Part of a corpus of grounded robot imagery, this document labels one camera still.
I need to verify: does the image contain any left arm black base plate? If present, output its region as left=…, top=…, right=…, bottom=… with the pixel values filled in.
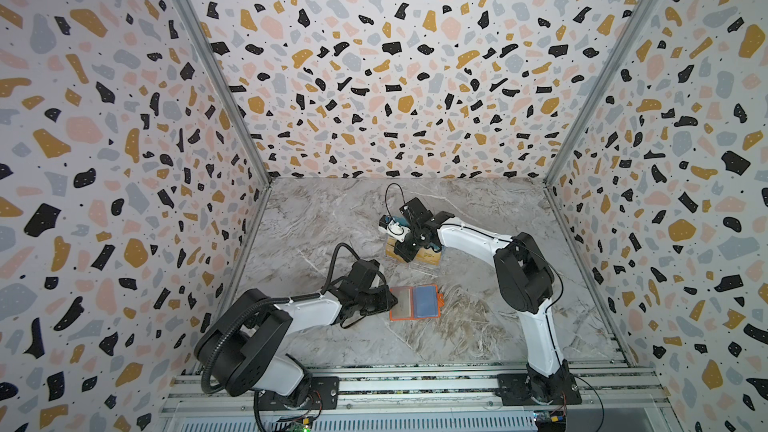
left=257, top=376, right=340, bottom=412

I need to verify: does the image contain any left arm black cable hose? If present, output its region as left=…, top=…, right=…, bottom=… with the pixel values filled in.
left=199, top=242, right=361, bottom=396

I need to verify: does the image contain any left aluminium corner post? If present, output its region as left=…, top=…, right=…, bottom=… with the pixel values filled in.
left=171, top=0, right=270, bottom=188

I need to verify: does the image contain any gold card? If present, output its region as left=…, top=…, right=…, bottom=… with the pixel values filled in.
left=415, top=248, right=442, bottom=266
left=385, top=237, right=403, bottom=262

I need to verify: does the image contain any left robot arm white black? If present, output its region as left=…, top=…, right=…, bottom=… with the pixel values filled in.
left=194, top=259, right=398, bottom=409

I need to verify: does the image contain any aluminium corner post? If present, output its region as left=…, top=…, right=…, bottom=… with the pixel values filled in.
left=544, top=0, right=659, bottom=189
left=171, top=0, right=270, bottom=188

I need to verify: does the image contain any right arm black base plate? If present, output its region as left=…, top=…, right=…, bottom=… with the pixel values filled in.
left=495, top=372, right=582, bottom=406

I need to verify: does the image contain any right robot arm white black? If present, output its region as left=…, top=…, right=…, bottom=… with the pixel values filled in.
left=378, top=198, right=573, bottom=404

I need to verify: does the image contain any right aluminium corner post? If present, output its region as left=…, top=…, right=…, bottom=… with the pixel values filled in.
left=544, top=0, right=659, bottom=189

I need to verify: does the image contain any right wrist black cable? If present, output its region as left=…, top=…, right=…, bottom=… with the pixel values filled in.
left=383, top=182, right=408, bottom=220

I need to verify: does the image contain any orange card holder wallet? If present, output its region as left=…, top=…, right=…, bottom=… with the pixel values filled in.
left=389, top=284, right=444, bottom=321

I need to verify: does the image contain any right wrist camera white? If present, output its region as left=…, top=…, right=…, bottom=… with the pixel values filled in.
left=378, top=215, right=411, bottom=242

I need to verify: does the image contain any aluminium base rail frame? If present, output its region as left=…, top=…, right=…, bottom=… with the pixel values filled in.
left=155, top=363, right=681, bottom=431

